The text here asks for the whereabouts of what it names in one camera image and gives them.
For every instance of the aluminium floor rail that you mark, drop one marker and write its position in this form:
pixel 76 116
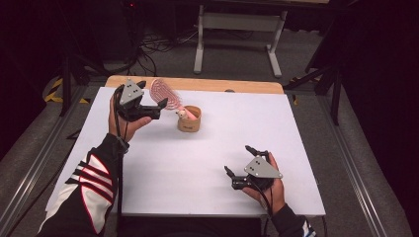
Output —
pixel 352 171
pixel 36 164

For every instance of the person's left hand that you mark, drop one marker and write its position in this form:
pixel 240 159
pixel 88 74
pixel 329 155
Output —
pixel 123 129

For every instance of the black metal stand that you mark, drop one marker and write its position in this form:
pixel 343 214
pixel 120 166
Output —
pixel 335 98
pixel 67 85

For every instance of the person's right hand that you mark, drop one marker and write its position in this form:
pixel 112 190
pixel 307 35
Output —
pixel 275 196

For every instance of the yellow and black floor tape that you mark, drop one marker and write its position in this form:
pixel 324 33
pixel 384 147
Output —
pixel 54 94

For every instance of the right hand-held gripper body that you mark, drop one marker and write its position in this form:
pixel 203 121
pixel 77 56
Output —
pixel 262 169

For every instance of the pink hairbrush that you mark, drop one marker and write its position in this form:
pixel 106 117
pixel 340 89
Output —
pixel 163 90

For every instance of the metal table frame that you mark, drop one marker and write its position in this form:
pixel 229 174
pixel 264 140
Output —
pixel 242 20

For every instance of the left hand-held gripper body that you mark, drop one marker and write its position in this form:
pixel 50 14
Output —
pixel 131 94

